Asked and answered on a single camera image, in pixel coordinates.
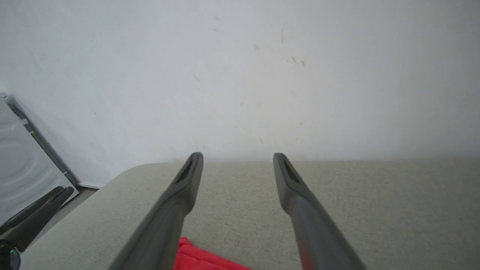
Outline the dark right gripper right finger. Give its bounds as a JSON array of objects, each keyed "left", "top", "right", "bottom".
[{"left": 273, "top": 153, "right": 366, "bottom": 270}]

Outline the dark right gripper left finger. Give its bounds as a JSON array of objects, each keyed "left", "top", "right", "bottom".
[{"left": 111, "top": 152, "right": 204, "bottom": 270}]

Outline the red white Bulls jersey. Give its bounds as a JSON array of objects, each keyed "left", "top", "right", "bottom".
[{"left": 173, "top": 236, "right": 252, "bottom": 270}]

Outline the grey-green fabric sofa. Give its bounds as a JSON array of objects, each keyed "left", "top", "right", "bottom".
[{"left": 21, "top": 157, "right": 480, "bottom": 270}]

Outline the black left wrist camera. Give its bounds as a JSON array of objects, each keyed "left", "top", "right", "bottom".
[{"left": 0, "top": 240, "right": 22, "bottom": 270}]

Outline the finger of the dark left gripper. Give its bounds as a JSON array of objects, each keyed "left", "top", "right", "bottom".
[
  {"left": 0, "top": 186, "right": 64, "bottom": 235},
  {"left": 0, "top": 187, "right": 74, "bottom": 252}
]

